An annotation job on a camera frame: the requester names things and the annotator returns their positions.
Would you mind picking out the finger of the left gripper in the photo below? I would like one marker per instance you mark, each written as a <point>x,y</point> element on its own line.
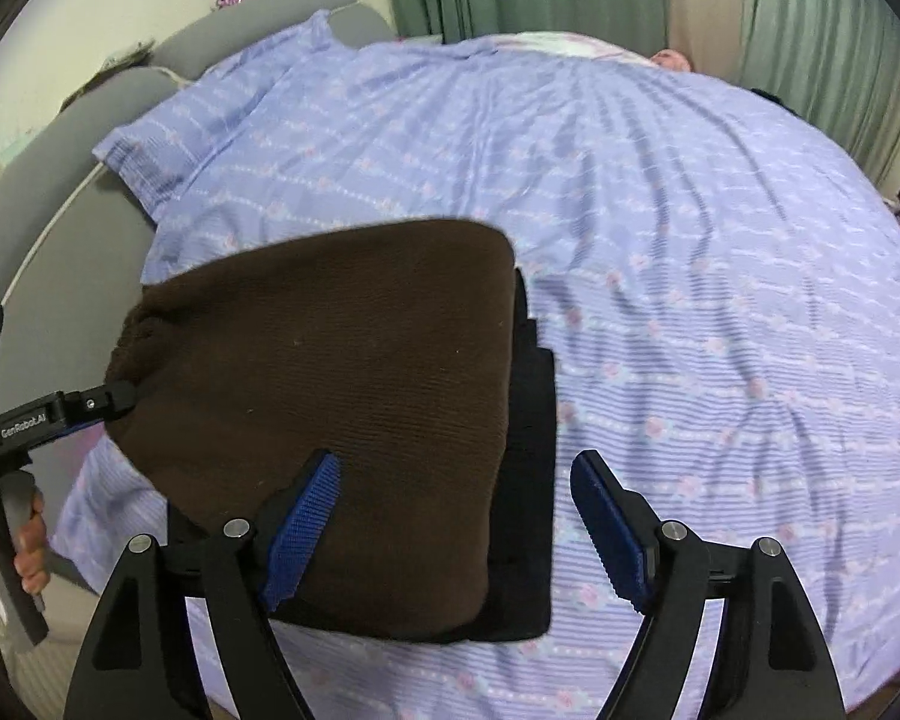
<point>99,404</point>

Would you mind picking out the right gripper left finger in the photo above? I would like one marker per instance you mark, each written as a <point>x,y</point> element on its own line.
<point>137,659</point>

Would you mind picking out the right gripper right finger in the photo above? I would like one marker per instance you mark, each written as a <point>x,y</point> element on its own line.
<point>769,658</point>

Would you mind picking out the dark brown fleece pants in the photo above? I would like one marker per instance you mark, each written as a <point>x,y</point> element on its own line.
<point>386,346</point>

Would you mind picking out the person's left hand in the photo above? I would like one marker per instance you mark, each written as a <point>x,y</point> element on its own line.
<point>32,548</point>

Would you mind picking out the grey padded headboard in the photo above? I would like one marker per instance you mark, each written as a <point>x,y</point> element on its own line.
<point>78,205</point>

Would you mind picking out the black folded clothes stack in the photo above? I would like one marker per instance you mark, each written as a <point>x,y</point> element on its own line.
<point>517,605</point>

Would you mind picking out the purple floral bed sheet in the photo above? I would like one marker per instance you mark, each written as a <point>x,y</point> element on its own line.
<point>718,281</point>

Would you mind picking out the purple floral pillow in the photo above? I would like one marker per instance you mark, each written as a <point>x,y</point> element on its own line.
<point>225,112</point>

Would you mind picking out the pink plush toy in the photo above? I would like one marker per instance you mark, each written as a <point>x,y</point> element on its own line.
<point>671,59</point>

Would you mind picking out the white pink blanket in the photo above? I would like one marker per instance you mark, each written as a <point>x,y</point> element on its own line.
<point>567,44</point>

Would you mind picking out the green curtain right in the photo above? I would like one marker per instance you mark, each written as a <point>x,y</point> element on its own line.
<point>836,63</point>

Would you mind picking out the beige sheer curtain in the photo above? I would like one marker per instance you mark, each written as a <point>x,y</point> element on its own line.
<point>708,32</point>

